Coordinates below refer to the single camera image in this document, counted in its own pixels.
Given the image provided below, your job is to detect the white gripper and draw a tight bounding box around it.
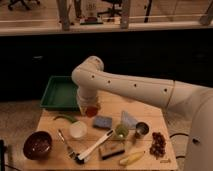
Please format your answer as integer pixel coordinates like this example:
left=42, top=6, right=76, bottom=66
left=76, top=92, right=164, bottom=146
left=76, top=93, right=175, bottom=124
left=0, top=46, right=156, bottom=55
left=77, top=87, right=98, bottom=116

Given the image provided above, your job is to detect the red apple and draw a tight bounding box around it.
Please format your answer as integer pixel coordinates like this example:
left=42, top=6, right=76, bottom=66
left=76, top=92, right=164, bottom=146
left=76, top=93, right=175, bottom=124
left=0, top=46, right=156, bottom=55
left=86, top=106, right=99, bottom=117

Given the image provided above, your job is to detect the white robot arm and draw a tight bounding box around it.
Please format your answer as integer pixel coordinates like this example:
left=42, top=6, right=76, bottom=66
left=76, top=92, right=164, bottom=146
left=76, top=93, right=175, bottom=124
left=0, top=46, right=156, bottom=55
left=71, top=56, right=213, bottom=171

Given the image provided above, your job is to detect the white paper cup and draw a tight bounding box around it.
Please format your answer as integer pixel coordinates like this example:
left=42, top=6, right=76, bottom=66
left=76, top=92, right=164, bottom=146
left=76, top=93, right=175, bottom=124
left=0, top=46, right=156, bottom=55
left=69, top=121, right=87, bottom=140

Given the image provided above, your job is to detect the green plastic cup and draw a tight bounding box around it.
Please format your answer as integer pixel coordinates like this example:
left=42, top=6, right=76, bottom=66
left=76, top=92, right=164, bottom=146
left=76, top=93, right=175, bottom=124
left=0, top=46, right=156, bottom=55
left=115, top=124, right=129, bottom=140

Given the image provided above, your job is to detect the metal cup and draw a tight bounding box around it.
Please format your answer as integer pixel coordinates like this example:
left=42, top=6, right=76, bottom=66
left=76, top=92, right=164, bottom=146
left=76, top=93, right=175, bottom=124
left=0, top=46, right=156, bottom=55
left=134, top=122, right=149, bottom=139

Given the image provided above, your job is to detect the green chili pepper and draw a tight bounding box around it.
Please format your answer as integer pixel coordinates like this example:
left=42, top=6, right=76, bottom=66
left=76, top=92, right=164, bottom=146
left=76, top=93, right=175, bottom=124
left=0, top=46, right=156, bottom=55
left=53, top=115, right=78, bottom=123

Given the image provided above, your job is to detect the blue sponge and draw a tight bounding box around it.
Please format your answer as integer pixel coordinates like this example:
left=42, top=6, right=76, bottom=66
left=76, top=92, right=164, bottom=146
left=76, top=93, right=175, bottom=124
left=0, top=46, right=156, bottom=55
left=93, top=116, right=112, bottom=129

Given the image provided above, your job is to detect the green plastic tray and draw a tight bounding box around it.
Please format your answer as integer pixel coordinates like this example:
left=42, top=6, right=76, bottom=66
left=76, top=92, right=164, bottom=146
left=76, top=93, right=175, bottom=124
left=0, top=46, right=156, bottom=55
left=40, top=76, right=79, bottom=111

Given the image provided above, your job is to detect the grey folded cloth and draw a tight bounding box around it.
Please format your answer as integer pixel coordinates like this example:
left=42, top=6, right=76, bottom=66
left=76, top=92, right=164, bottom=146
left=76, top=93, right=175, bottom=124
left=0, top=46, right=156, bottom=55
left=121, top=111, right=138, bottom=130

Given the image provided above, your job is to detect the metal fork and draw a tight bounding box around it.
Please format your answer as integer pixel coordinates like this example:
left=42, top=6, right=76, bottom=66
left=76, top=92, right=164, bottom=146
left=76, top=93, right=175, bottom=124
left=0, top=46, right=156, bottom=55
left=57, top=129, right=75, bottom=158

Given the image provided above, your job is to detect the brown scrub sponge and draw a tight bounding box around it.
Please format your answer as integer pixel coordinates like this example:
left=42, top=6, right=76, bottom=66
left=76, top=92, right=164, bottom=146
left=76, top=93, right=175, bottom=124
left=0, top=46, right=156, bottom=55
left=99, top=142, right=125, bottom=160

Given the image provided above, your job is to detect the dark purple bowl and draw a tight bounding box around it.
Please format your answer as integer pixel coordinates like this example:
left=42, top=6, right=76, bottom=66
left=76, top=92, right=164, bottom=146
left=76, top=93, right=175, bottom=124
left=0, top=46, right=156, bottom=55
left=23, top=131, right=52, bottom=160

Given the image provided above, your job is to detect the yellow banana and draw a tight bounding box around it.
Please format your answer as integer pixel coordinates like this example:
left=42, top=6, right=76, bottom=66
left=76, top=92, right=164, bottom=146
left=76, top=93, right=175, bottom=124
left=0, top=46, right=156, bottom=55
left=119, top=151, right=145, bottom=166

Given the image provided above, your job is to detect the dark grape bunch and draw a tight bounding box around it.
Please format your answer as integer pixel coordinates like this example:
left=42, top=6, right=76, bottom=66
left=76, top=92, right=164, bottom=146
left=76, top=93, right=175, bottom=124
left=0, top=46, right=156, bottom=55
left=149, top=132, right=166, bottom=158

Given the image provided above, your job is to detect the white handled brush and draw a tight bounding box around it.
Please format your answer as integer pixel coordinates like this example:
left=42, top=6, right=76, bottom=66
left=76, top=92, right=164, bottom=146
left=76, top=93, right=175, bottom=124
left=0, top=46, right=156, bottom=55
left=75, top=129, right=114, bottom=164

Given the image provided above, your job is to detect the black floor cable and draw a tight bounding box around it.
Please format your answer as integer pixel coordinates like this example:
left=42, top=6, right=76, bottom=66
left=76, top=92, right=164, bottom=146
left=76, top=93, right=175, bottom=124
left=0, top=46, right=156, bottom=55
left=169, top=132, right=190, bottom=160

